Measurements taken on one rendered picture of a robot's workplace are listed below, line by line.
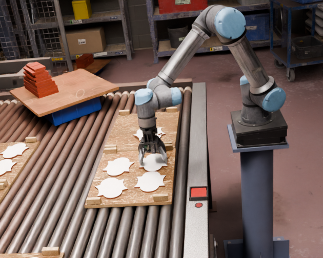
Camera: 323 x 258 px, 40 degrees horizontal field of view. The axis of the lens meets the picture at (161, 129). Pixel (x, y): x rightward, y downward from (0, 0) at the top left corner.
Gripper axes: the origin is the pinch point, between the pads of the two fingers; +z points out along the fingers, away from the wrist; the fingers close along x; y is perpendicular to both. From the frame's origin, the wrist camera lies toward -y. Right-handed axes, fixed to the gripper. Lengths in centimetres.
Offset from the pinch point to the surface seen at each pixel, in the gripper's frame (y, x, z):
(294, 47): -336, 127, 62
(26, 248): 50, -42, 3
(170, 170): 6.2, 8.0, 0.6
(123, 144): -19.7, -17.0, 0.6
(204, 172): 6.0, 22.3, 2.7
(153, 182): 16.1, 1.4, -0.2
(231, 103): -264, 49, 93
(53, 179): 4.7, -46.1, 3.1
